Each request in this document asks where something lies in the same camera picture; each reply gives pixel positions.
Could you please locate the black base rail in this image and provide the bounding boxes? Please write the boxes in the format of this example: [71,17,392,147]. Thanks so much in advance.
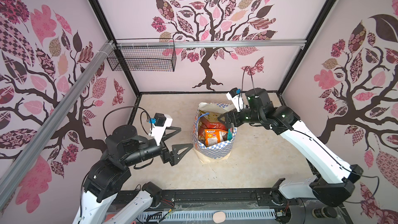
[111,188,352,224]

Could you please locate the black wire mesh basket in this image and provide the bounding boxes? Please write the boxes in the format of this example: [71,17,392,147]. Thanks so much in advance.
[107,37,177,72]

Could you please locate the black round knob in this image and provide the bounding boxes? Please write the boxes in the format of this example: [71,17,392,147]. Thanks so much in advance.
[312,206,337,219]

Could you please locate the teal item in bag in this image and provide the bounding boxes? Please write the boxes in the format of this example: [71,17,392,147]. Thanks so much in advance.
[227,128,233,141]

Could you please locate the white slotted cable duct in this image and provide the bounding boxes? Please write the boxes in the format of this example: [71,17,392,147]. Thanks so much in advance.
[134,209,276,223]

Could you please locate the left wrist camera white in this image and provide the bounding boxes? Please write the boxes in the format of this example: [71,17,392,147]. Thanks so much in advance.
[149,113,173,146]

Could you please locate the orange snack packet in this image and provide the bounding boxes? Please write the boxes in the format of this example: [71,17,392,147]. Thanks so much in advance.
[204,129,228,147]

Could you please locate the aluminium crossbar back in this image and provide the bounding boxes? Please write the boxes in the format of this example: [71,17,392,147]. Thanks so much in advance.
[114,39,307,48]

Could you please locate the red gold fruit snack bag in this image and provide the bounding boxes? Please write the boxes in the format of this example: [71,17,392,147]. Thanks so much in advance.
[199,110,227,131]

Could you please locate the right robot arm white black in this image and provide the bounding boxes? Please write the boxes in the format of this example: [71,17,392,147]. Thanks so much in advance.
[218,88,364,207]

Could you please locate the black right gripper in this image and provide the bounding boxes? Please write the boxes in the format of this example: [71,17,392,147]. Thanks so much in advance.
[216,104,262,129]

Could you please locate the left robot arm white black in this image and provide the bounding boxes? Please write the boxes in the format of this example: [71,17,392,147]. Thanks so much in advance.
[73,113,193,224]

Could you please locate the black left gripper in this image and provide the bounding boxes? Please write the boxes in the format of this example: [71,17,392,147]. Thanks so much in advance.
[124,125,194,166]

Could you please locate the blue checkered paper bag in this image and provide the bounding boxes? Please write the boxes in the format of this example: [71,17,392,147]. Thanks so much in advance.
[191,102,237,163]

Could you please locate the aluminium crossbar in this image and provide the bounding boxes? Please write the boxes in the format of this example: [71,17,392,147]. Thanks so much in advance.
[114,39,307,48]
[1,40,115,207]

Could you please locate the black metal frame post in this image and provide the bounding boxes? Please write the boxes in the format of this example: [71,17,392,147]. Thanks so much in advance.
[88,0,141,97]

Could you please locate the aluminium crossbar left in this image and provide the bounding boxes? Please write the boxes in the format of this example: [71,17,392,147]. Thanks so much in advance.
[1,40,115,207]

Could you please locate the round beige sticker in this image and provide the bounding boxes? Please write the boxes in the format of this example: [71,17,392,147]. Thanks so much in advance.
[212,211,226,224]

